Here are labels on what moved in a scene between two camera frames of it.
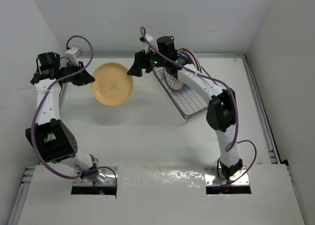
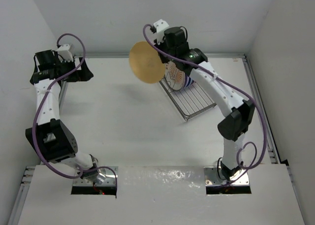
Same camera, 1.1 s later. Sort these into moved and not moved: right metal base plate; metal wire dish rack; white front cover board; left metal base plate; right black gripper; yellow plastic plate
Moved: right black gripper; yellow plastic plate
Not moved: right metal base plate; white front cover board; metal wire dish rack; left metal base plate
